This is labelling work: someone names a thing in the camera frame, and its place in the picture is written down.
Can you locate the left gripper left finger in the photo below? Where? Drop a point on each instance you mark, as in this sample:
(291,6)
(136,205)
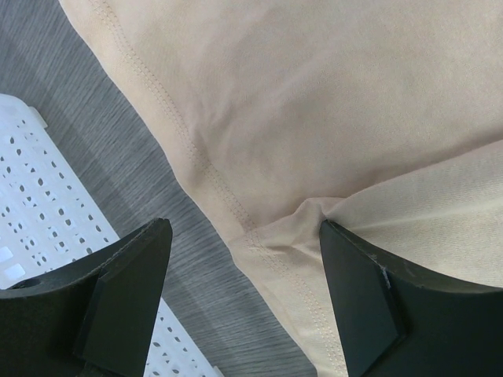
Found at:
(93,316)

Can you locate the left white plastic basket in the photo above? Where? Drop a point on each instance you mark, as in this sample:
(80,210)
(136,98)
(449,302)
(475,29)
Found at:
(48,220)

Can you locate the beige t-shirt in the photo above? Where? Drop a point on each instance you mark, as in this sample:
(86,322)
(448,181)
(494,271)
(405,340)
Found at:
(383,116)

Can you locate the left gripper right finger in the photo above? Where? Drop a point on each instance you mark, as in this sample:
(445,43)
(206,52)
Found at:
(397,318)

